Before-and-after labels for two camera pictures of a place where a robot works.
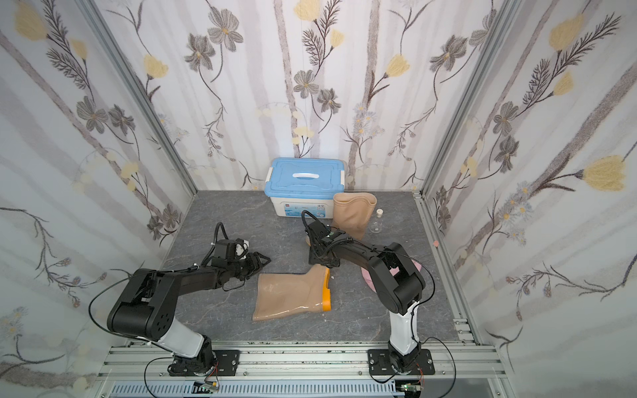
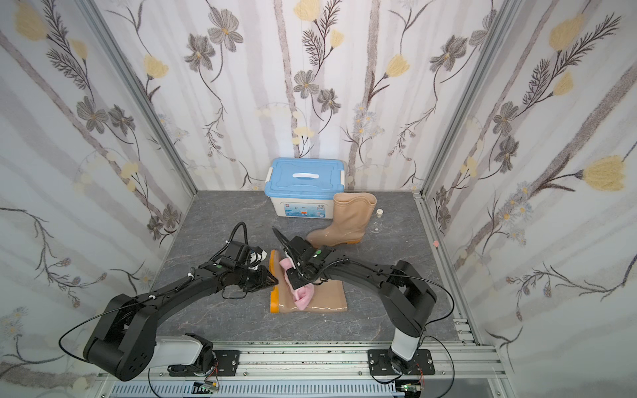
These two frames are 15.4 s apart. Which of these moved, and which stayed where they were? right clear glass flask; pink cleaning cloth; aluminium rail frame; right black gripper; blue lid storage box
Moved: right black gripper; pink cleaning cloth
Stayed: blue lid storage box; aluminium rail frame; right clear glass flask
